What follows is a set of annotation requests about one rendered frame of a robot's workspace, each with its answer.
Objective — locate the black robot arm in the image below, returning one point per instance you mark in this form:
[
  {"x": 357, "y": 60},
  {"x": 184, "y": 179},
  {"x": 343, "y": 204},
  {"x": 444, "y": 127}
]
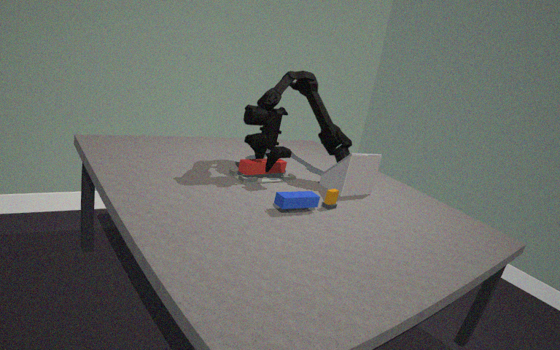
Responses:
[{"x": 265, "y": 114}]

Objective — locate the yellow block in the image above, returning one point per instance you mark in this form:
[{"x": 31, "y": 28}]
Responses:
[{"x": 331, "y": 197}]

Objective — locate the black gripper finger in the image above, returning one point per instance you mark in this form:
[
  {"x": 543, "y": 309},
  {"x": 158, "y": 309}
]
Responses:
[
  {"x": 270, "y": 161},
  {"x": 259, "y": 152}
]

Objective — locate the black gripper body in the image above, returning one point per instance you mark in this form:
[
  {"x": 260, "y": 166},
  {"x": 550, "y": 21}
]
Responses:
[{"x": 278, "y": 152}]

